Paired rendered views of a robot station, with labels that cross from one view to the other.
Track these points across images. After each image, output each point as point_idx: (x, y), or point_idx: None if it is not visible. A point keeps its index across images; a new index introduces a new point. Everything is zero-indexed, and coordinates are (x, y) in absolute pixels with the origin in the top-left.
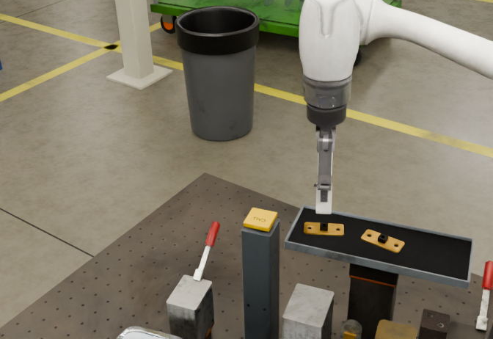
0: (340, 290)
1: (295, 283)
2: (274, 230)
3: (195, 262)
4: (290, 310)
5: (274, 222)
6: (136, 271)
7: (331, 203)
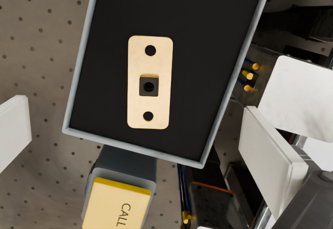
0: (25, 2)
1: (23, 61)
2: (134, 176)
3: (9, 175)
4: (318, 130)
5: (109, 177)
6: (36, 228)
7: (268, 122)
